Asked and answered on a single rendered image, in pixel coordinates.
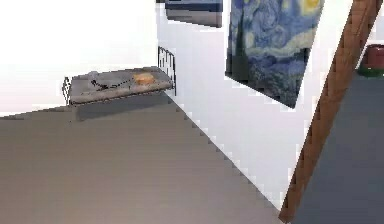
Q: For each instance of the orange pillow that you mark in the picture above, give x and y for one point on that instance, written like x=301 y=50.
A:
x=144 y=78

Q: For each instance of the blue swirly night sky painting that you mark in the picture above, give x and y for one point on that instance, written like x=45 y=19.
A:
x=270 y=50

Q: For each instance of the blue and grey framed picture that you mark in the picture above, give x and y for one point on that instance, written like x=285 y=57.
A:
x=195 y=11

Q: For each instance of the grey pillow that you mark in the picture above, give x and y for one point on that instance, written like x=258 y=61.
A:
x=92 y=74

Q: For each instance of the dark red pot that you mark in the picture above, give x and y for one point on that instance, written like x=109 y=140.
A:
x=374 y=60

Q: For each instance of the grey bed with metal frame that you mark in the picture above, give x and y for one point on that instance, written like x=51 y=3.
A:
x=113 y=86

